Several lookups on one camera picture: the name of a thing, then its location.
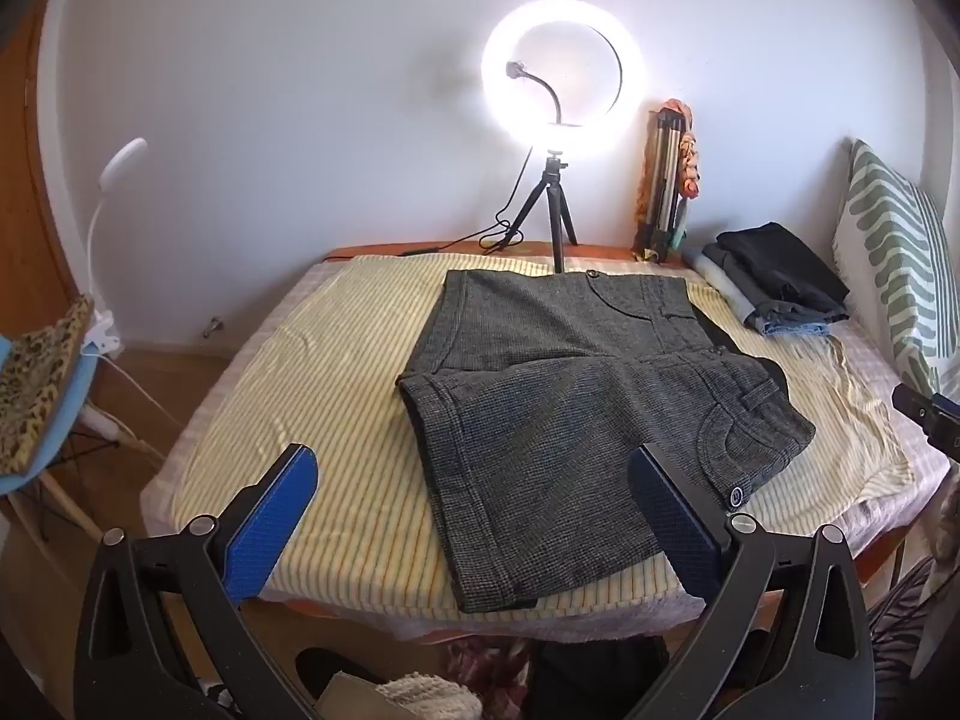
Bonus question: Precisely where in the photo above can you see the blue folded jeans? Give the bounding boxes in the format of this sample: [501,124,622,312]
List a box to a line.
[754,317,835,338]

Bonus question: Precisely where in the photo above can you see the blue chair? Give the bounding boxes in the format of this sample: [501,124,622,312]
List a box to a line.
[0,334,162,541]

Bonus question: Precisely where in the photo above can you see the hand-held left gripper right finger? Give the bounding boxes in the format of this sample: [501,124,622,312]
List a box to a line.
[628,442,877,720]

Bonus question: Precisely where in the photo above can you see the green patterned pillow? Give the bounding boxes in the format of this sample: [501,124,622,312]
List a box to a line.
[831,139,960,398]

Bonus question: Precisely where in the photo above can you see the wooden door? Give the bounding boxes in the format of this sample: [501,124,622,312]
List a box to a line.
[0,7,95,338]

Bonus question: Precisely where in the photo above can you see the black white patterned cloth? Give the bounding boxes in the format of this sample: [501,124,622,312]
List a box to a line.
[870,562,946,720]

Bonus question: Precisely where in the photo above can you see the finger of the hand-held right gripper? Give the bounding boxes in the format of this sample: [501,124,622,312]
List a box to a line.
[892,382,960,466]

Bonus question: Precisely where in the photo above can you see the white ring light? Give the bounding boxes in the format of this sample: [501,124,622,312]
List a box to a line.
[481,0,644,162]

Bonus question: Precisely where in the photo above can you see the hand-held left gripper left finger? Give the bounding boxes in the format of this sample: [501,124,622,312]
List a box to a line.
[73,444,320,720]

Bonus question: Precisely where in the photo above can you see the grey folded garment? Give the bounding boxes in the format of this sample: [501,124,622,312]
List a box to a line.
[691,244,848,327]

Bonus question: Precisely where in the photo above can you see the black ring light cable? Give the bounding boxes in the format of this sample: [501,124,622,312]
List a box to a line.
[401,154,541,256]

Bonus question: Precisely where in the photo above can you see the dark cloth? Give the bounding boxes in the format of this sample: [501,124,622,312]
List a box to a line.
[529,637,668,720]

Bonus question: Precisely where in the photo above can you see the leopard print cushion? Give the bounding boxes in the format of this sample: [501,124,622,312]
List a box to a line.
[0,294,97,477]

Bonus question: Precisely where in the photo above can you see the pink patterned cloth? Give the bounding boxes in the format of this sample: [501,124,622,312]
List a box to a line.
[446,637,533,720]

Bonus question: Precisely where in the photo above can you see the yellow striped blanket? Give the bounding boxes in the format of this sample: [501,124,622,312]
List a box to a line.
[169,253,912,612]

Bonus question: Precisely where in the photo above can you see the folded silver tripod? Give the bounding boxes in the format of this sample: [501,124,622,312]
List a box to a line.
[645,109,687,260]

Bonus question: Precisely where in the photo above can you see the small black tripod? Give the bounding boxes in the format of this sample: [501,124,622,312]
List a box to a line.
[501,154,580,275]

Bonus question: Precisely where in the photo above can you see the black folded garment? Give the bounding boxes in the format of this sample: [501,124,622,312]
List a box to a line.
[716,223,851,308]

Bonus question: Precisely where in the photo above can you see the white clip lamp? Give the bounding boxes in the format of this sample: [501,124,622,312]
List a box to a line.
[81,137,149,357]

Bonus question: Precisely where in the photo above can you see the orange patterned board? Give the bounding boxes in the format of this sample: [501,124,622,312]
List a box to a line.
[632,165,653,256]

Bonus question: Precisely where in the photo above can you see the white knit cloth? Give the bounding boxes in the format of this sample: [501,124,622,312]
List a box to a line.
[375,671,481,720]

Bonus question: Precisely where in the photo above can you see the grey tweed pants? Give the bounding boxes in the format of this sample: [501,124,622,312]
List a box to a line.
[396,268,817,614]

